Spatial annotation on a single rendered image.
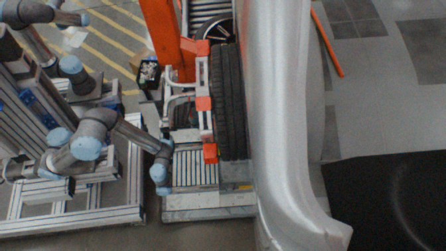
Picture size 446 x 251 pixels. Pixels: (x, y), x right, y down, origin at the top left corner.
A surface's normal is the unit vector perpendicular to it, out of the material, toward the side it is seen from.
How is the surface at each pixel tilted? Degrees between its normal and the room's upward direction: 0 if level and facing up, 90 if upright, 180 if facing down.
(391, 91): 22
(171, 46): 90
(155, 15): 90
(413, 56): 2
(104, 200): 0
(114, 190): 0
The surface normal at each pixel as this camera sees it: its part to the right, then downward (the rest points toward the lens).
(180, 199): -0.07, -0.53
